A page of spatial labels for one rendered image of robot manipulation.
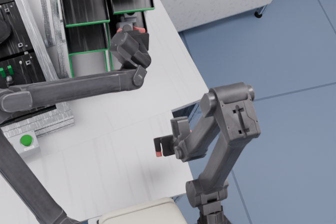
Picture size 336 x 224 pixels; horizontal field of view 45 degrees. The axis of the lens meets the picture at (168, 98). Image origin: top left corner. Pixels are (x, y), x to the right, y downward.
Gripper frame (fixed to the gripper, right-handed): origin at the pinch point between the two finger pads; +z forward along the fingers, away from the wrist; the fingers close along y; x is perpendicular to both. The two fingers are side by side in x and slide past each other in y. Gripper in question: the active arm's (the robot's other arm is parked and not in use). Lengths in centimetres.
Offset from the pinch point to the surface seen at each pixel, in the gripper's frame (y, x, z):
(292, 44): -152, 84, 104
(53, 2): 21.7, -9.7, 3.8
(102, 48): 7.4, 7.7, 2.8
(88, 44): 12.1, 6.4, 4.0
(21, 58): 34.6, 22.4, 25.5
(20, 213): 42, 57, -19
